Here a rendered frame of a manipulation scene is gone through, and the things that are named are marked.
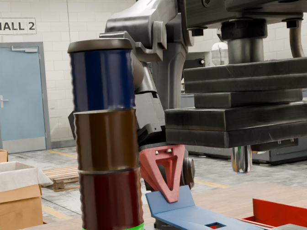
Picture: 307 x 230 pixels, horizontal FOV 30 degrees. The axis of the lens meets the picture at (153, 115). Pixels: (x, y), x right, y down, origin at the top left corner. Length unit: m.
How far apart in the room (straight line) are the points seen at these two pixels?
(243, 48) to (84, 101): 0.29
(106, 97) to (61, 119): 11.71
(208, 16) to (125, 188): 0.29
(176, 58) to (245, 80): 0.50
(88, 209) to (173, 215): 0.42
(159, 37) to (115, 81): 0.50
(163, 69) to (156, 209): 0.35
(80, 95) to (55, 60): 11.70
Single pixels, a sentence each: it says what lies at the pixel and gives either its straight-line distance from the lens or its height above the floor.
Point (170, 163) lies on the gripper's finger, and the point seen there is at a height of 1.06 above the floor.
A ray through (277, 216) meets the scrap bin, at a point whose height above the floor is 0.94.
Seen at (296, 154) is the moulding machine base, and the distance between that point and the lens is 7.85.
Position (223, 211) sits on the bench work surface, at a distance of 1.19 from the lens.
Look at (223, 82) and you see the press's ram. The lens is 0.58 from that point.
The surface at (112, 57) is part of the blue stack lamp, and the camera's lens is 0.33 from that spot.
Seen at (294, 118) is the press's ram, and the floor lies 1.12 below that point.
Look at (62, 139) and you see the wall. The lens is 12.05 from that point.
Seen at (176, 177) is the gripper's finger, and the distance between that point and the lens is 0.79.
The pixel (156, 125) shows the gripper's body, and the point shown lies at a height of 1.11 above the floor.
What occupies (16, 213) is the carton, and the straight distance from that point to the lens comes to 4.14.
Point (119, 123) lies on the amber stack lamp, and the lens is 0.33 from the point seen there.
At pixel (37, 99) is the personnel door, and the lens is 11.84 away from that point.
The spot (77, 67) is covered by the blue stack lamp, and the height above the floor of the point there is 1.18.
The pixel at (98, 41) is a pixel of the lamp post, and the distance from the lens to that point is 0.33.
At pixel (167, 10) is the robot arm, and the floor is 1.29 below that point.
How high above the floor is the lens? 1.17
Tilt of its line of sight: 3 degrees down
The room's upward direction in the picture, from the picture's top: 4 degrees counter-clockwise
